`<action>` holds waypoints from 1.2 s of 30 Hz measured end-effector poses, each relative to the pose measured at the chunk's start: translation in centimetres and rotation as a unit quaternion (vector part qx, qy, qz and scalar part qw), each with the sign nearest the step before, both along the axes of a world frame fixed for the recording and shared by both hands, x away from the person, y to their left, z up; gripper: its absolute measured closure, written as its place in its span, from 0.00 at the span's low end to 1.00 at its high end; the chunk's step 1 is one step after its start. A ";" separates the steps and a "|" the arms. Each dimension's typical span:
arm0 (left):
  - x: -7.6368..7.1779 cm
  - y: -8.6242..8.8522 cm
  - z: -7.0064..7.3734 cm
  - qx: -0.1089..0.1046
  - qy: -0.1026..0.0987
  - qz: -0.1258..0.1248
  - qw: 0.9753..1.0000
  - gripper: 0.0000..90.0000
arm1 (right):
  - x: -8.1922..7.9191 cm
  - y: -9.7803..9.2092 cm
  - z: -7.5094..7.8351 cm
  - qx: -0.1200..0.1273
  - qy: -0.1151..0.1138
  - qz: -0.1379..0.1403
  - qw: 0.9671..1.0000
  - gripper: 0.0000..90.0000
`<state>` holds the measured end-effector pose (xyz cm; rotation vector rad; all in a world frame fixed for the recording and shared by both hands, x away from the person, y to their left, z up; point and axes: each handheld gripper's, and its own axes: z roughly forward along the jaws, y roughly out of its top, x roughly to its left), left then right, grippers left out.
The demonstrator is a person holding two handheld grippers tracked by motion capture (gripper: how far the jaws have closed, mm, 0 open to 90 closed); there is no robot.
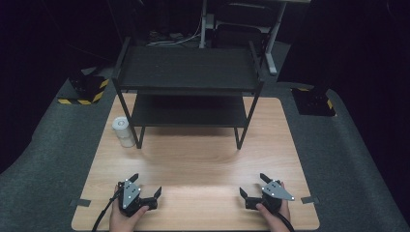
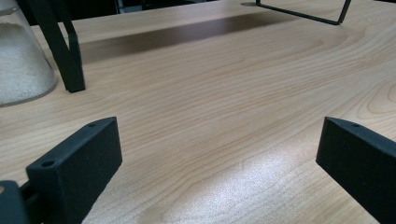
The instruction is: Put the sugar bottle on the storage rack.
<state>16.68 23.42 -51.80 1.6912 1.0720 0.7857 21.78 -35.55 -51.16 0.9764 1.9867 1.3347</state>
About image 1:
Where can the grey tape strip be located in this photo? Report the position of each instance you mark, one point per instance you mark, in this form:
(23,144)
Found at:
(310,199)
(80,202)

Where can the black two-tier shelf rack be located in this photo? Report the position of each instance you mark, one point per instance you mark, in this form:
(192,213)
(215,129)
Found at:
(190,69)

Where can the black box with yellow stripes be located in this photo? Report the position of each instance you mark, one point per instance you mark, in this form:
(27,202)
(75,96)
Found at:
(314,101)
(88,88)

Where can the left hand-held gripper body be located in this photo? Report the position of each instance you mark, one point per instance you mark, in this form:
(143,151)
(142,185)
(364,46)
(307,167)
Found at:
(129,195)

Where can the white metal stand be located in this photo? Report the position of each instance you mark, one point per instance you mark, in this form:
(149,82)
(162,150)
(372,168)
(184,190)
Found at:
(272,42)

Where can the person's right hand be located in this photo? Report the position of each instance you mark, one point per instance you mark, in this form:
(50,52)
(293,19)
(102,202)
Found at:
(272,222)

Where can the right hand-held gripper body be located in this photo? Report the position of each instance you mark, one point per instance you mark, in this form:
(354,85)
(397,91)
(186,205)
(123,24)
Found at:
(274,191)

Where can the person's left hand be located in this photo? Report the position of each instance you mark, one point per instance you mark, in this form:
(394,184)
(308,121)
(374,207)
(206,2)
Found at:
(121,224)

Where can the white cylindrical bottle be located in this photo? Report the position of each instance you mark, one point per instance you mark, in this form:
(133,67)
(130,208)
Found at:
(122,130)

